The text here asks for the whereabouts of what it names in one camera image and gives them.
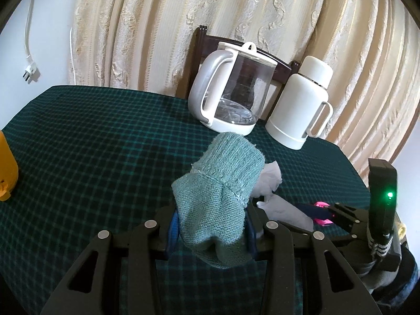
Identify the teal knitted sock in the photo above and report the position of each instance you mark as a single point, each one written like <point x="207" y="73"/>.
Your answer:
<point x="213" y="197"/>

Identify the yellow plastic object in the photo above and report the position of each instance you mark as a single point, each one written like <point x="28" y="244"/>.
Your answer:
<point x="6" y="170"/>

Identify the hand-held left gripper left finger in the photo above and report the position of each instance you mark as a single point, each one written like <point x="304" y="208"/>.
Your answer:
<point x="172" y="229"/>

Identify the person's right forearm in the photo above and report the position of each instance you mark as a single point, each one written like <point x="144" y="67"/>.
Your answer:
<point x="403" y="285"/>

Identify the white thermos flask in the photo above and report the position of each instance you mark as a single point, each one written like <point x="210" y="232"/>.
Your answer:
<point x="295" y="105"/>

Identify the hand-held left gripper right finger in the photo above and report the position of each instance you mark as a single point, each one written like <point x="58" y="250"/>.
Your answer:
<point x="251" y="236"/>

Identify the dark wooden chair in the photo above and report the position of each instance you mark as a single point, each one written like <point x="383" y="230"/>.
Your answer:
<point x="197" y="55"/>

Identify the cream patterned curtain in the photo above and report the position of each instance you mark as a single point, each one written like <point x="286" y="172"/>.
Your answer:
<point x="147" y="23"/>

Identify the green plaid tablecloth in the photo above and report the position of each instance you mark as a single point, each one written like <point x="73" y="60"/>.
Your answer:
<point x="98" y="154"/>

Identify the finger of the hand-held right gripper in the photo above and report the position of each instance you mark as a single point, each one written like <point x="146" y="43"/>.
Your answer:
<point x="315" y="212"/>

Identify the light grey cloth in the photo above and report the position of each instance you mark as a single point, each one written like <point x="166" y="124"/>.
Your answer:
<point x="270" y="178"/>

